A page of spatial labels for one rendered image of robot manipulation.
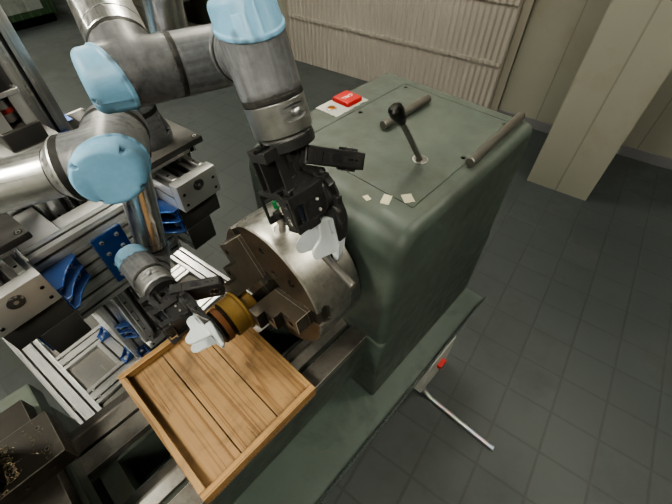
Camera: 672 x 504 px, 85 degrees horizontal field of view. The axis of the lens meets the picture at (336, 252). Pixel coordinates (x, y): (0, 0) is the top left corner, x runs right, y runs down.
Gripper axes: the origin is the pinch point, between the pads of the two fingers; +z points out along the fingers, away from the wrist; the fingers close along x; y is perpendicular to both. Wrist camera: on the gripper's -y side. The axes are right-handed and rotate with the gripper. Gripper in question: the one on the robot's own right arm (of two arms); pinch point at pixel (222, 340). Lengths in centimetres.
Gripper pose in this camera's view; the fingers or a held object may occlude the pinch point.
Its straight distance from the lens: 78.8
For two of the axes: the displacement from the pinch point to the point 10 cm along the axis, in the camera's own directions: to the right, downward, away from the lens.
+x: 0.0, -6.7, -7.4
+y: -6.8, 5.4, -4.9
